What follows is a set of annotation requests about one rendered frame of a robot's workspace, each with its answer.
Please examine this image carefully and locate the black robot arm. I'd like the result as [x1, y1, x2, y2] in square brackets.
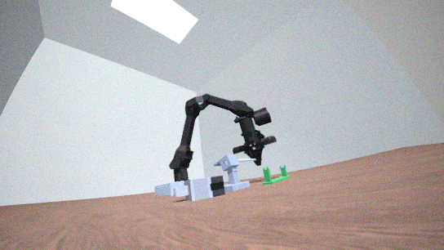
[169, 93, 272, 182]

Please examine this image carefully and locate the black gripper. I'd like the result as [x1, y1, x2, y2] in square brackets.
[233, 127, 277, 167]

